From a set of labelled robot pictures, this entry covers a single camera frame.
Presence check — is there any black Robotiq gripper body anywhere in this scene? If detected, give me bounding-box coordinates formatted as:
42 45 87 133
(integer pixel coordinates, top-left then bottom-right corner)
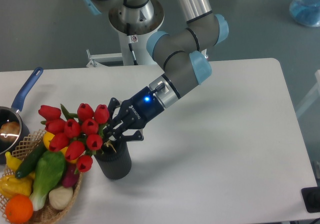
115 86 164 134

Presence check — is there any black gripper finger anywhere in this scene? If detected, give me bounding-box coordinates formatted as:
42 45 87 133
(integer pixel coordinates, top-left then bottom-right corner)
109 129 144 146
103 97 125 139

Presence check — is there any red tulip bouquet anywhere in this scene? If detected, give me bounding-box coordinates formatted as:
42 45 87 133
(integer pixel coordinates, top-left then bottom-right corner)
38 103 110 173

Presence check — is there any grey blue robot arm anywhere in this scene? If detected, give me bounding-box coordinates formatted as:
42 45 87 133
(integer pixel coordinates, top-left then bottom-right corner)
84 0 229 143

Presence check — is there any dark grey ribbed vase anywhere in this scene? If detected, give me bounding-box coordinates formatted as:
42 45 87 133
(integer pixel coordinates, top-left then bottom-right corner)
94 141 132 180

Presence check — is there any yellow squash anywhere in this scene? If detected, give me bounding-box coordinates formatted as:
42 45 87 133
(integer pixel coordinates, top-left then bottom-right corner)
43 132 78 164

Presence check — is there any green bok choy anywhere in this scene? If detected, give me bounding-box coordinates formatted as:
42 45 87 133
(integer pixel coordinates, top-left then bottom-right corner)
29 150 66 212

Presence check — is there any white garlic bulb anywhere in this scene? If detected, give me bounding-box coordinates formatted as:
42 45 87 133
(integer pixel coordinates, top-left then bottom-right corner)
48 186 73 210

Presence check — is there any dark green cucumber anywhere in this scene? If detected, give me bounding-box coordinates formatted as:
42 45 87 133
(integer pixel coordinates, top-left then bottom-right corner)
15 141 47 179

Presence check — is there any brown bread in pan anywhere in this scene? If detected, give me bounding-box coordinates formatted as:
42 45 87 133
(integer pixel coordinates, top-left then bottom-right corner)
0 121 21 143

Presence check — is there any yellow banana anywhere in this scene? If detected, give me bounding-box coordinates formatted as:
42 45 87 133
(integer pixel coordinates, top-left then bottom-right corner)
5 151 36 181

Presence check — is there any woven wicker basket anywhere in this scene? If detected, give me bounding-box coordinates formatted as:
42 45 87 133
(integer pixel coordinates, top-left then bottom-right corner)
11 129 83 224

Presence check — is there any yellow bell pepper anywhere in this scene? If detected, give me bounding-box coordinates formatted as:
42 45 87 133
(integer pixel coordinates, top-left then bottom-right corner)
0 174 33 199

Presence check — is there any orange fruit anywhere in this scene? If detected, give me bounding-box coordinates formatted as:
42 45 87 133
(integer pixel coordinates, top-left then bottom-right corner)
5 194 34 224

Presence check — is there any black device at edge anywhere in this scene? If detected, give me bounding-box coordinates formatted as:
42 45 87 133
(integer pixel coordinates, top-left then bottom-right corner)
301 186 320 213

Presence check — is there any blue plastic bag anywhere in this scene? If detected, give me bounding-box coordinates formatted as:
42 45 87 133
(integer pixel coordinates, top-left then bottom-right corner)
289 0 320 27

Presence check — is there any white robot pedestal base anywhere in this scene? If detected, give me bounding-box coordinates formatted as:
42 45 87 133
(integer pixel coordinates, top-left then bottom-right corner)
85 0 210 68

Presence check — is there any blue handled saucepan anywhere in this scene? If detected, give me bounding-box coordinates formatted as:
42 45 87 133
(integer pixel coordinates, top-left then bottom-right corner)
0 67 44 165

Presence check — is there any white frame at right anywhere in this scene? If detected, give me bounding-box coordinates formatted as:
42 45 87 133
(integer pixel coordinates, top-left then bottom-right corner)
295 69 320 119

